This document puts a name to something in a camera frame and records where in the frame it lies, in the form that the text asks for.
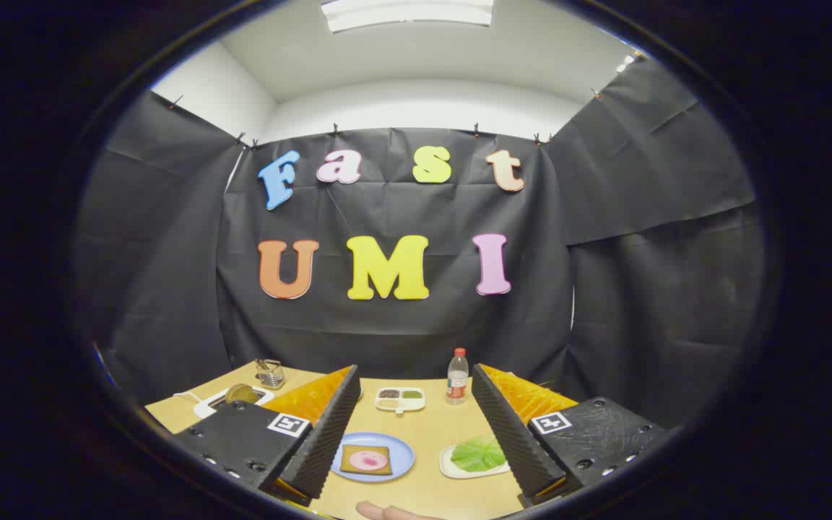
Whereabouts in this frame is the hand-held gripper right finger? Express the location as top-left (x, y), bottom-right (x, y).
top-left (471, 363), bottom-right (670, 508)

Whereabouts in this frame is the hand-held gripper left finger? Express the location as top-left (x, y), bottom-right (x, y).
top-left (169, 365), bottom-right (363, 506)

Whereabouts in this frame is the green lettuce leaf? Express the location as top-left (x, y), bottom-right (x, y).
top-left (451, 435), bottom-right (507, 473)

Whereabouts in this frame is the square toast slice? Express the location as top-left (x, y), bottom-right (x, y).
top-left (339, 445), bottom-right (393, 476)

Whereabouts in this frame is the white square plate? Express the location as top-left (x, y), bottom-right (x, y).
top-left (439, 441), bottom-right (511, 480)

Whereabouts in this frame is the clear water bottle red cap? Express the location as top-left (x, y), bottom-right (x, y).
top-left (446, 348), bottom-right (469, 405)

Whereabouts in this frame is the blue round plate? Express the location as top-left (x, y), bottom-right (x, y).
top-left (330, 432), bottom-right (415, 483)

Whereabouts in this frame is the white divided tray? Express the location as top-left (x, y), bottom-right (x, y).
top-left (375, 387), bottom-right (426, 416)

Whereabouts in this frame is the glass holder with sticks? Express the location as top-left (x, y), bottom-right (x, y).
top-left (256, 359), bottom-right (287, 391)

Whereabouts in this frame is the black backdrop cloth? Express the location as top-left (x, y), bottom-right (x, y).
top-left (73, 54), bottom-right (767, 434)

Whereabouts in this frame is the white toaster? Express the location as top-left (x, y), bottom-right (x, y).
top-left (194, 384), bottom-right (275, 420)

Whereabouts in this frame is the ceiling light panel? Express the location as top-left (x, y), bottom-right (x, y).
top-left (321, 0), bottom-right (495, 33)

